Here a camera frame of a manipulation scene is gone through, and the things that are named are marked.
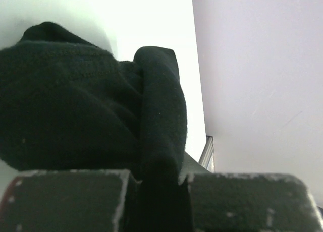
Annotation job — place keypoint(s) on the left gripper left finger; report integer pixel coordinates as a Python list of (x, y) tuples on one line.
[(69, 201)]

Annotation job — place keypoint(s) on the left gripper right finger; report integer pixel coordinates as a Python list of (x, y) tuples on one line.
[(248, 201)]

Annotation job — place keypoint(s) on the right aluminium frame post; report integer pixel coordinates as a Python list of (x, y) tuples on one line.
[(207, 157)]

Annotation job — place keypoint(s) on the black polo shirt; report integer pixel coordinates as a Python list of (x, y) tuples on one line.
[(68, 104)]

